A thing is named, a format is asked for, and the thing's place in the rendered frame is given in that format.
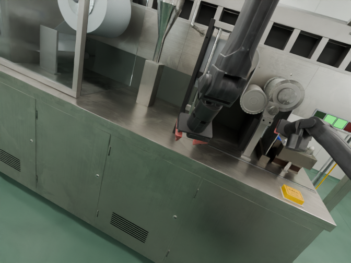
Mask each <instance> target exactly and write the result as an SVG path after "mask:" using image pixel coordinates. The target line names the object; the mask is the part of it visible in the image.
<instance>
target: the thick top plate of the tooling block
mask: <svg viewBox="0 0 351 263"><path fill-rule="evenodd" d="M280 138H281V140H282V143H281V144H280V145H279V147H278V149H275V151H276V154H277V156H278V157H280V158H282V159H284V160H287V161H289V162H291V163H294V164H296V165H299V166H301V167H303V168H305V169H308V170H311V169H312V168H313V166H314V165H315V164H316V162H317V159H316V158H315V157H314V155H313V154H312V156H309V155H307V154H305V153H304V152H295V151H291V150H288V149H286V148H285V146H284V145H283V142H284V140H287V139H288V138H286V137H284V136H280Z"/></svg>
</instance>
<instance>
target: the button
mask: <svg viewBox="0 0 351 263"><path fill-rule="evenodd" d="M282 191H283V195H284V197H285V198H287V199H289V200H291V201H293V202H295V203H298V204H300V205H302V204H303V203H304V199H303V197H302V195H301V192H300V191H298V190H296V189H294V188H291V187H289V186H287V185H285V184H284V185H283V186H282Z"/></svg>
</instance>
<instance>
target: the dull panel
mask: <svg viewBox="0 0 351 263"><path fill-rule="evenodd" d="M145 60H148V59H145V58H143V57H140V56H136V60H135V65H134V69H133V74H132V80H131V84H130V87H133V88H135V89H138V90H139V86H140V83H141V78H142V74H143V70H144V65H145ZM191 77H192V76H190V75H188V74H185V73H182V72H180V71H177V70H175V69H172V68H169V67H167V66H164V68H163V72H162V76H161V80H160V83H159V87H158V91H157V94H156V97H157V98H160V99H162V100H165V101H167V102H169V103H172V104H174V105H177V106H179V107H181V106H182V103H183V100H184V97H185V94H186V91H187V89H188V86H189V83H190V80H191ZM196 91H197V87H194V88H193V91H192V94H191V97H190V99H189V102H188V104H189V105H192V102H193V99H194V97H195V94H196ZM246 115H247V113H246V112H245V111H244V110H243V109H242V108H241V106H240V96H239V97H238V98H237V99H236V101H235V102H234V103H233V104H232V106H231V107H226V106H223V107H222V108H221V110H220V111H219V112H218V114H217V115H216V116H215V117H214V119H213V121H215V122H218V123H220V124H223V125H225V126H228V127H230V128H232V129H235V130H237V131H239V129H240V127H241V125H242V123H243V121H244V119H245V117H246Z"/></svg>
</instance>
